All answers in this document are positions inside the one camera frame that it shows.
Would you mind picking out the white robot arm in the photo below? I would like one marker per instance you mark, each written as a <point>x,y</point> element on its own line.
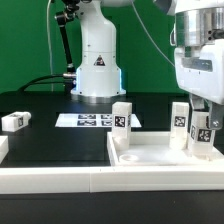
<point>198,38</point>

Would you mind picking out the white square table top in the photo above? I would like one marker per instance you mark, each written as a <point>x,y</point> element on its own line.
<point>152,149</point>

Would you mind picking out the white U-shaped obstacle fence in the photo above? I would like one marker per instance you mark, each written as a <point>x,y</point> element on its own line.
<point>110,178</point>

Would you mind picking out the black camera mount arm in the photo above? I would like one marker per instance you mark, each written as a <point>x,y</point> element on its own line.
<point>62,18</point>

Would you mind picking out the sheet with fiducial markers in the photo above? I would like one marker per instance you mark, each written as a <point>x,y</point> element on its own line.
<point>84,120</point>

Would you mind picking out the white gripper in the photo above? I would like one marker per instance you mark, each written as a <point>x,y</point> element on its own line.
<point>202,74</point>

